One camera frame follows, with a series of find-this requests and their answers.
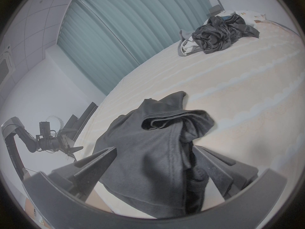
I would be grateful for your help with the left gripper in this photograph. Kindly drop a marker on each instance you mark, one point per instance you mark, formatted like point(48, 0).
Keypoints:
point(63, 142)

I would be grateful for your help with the blue-green curtain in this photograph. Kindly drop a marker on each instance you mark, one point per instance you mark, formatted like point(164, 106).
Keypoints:
point(119, 27)

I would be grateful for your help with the black T-shirt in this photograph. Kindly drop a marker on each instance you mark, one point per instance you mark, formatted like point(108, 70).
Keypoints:
point(147, 151)

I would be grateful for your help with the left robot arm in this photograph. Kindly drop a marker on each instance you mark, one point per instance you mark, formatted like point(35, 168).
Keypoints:
point(13, 127)

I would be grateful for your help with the dark chest of drawers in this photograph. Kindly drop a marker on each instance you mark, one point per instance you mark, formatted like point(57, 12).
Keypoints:
point(81, 120)

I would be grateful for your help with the white printed pillow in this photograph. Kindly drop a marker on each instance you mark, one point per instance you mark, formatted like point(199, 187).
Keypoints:
point(250, 15)

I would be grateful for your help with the bed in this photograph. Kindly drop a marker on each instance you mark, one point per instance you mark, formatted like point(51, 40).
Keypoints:
point(238, 92)

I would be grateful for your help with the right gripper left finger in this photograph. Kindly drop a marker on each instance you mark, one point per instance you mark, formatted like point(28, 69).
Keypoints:
point(97, 168)

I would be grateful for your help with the pile of clothes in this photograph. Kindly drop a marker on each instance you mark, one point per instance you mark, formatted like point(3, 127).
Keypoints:
point(214, 34)

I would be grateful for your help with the round white-framed mirror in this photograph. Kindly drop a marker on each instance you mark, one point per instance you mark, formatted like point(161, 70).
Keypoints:
point(57, 122)

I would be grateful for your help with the grey bedside table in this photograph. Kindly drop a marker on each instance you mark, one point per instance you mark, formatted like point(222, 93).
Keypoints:
point(215, 9)

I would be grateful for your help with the ceiling air conditioner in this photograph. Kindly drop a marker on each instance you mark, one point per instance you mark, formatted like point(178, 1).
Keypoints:
point(6, 65)

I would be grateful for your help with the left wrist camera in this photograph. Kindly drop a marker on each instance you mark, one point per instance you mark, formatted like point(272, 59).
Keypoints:
point(44, 127)

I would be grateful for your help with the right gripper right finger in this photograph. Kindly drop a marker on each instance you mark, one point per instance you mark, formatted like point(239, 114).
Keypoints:
point(224, 170)

